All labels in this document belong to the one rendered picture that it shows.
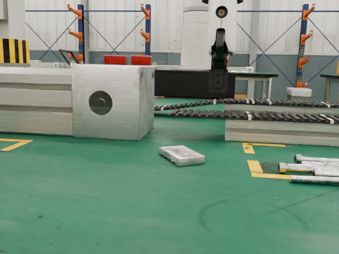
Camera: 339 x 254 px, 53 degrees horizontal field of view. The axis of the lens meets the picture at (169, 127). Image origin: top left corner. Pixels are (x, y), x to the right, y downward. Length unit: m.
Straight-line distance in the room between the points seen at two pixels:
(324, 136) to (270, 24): 7.87
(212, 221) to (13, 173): 0.19
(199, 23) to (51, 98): 0.71
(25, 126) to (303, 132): 0.37
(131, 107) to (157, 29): 7.97
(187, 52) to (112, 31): 7.54
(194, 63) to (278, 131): 0.66
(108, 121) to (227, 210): 0.25
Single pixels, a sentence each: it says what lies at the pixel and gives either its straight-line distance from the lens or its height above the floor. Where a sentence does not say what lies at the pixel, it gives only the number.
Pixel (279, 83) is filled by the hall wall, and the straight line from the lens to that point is 8.31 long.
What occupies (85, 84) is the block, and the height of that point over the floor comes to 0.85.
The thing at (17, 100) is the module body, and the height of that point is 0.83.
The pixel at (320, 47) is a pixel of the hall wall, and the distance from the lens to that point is 8.54.
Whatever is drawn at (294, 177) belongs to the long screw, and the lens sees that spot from 0.31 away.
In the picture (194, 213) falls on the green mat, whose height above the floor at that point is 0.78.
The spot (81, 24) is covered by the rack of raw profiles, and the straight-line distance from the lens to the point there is 8.46.
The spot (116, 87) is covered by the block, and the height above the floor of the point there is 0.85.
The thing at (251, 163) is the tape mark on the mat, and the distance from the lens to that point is 0.36.
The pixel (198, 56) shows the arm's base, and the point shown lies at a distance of 1.09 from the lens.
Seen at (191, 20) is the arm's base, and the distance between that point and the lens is 1.11.
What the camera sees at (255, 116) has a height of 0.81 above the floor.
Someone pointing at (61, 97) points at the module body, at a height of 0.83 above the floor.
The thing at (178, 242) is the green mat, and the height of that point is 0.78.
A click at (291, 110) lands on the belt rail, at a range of 0.65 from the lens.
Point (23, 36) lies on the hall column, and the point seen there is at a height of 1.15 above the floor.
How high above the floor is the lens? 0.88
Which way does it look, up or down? 10 degrees down
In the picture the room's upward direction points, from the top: 1 degrees clockwise
